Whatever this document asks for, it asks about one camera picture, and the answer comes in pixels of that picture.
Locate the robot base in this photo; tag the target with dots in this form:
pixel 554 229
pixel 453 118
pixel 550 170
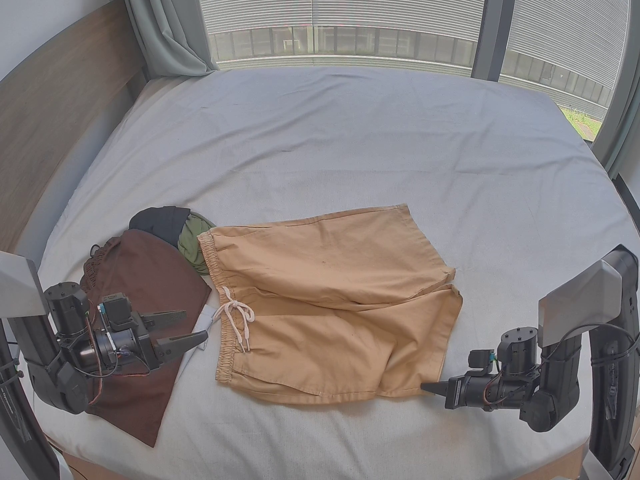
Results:
pixel 600 470

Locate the window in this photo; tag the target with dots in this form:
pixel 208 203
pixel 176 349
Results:
pixel 350 13

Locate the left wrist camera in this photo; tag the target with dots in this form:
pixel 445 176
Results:
pixel 115 308

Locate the tan shorts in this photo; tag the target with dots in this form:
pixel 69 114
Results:
pixel 325 293

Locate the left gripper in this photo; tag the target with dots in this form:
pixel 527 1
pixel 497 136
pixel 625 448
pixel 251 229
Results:
pixel 122 348

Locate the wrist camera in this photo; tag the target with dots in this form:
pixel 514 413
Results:
pixel 115 308
pixel 480 360

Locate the grey-green curtain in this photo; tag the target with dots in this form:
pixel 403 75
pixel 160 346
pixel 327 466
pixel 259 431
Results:
pixel 625 118
pixel 160 28

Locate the brown garment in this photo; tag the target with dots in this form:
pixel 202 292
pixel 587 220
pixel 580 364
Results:
pixel 150 278

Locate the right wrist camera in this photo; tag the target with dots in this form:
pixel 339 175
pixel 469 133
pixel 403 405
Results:
pixel 480 360

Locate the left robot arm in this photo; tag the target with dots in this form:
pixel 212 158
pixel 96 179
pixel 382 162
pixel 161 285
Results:
pixel 45 368

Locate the green garment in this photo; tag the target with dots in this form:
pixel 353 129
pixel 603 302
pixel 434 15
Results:
pixel 190 238

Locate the white garment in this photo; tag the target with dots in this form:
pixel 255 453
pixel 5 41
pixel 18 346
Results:
pixel 205 323

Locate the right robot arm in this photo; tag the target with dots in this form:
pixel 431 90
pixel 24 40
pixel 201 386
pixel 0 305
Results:
pixel 575 298

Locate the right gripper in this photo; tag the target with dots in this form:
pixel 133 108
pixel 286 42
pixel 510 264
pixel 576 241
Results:
pixel 472 393

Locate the black garment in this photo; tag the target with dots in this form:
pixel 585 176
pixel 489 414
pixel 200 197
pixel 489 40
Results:
pixel 155 223

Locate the bed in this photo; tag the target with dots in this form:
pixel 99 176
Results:
pixel 350 143

